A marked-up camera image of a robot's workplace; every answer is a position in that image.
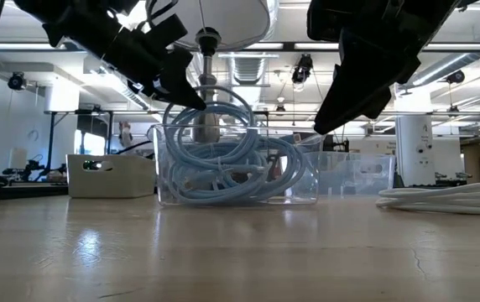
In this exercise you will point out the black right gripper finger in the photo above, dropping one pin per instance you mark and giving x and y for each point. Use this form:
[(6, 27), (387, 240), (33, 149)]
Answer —
[(357, 84), (380, 105)]

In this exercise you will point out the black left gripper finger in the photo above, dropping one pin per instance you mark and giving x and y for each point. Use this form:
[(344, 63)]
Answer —
[(177, 84), (145, 89)]

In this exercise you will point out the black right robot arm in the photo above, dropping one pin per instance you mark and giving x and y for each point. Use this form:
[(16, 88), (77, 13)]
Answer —
[(454, 4)]

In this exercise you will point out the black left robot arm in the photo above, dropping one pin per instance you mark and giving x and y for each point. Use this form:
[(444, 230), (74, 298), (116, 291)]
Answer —
[(76, 21)]

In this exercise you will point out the black ceiling spotlight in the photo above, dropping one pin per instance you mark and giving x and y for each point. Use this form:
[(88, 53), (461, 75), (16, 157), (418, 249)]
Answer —
[(456, 76), (16, 81), (303, 69)]

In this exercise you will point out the white round column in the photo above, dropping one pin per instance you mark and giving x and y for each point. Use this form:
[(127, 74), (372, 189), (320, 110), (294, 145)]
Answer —
[(414, 151)]

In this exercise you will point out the small clear plastic bin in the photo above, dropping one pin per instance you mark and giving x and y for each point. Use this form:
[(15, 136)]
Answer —
[(357, 174)]

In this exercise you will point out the silver lamp with white shade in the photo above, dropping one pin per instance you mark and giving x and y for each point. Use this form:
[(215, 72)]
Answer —
[(227, 19)]

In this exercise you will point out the large clear plastic bin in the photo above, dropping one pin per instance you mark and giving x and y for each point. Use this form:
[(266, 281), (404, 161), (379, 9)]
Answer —
[(164, 184)]

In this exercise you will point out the metal ventilation duct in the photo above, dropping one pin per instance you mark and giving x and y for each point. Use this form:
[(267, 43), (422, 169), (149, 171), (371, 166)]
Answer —
[(247, 69)]

